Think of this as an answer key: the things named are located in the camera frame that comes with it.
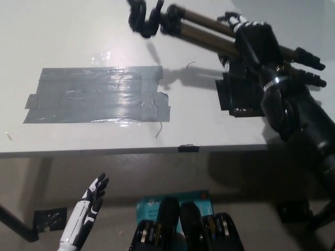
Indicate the black floor tape patch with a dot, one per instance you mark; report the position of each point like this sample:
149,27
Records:
295,211
49,219

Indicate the grey duct tape patch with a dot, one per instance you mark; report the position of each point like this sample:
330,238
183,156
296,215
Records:
99,95

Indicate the dark table leg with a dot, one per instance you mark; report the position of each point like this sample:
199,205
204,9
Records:
324,215
18,225

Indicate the clear tape piece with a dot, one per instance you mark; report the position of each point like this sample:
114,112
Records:
100,58

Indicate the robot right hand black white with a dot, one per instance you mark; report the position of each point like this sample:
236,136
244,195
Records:
259,44

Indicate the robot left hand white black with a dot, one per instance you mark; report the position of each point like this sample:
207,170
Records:
78,222

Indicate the black tape square patch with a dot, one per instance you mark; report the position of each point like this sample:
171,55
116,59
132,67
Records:
240,96

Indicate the bronze and black camera tripod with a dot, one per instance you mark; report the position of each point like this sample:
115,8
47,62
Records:
206,27

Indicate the teal wifi router box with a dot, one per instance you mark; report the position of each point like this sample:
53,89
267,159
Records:
150,207

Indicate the small black tape strip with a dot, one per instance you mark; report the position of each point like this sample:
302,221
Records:
188,148

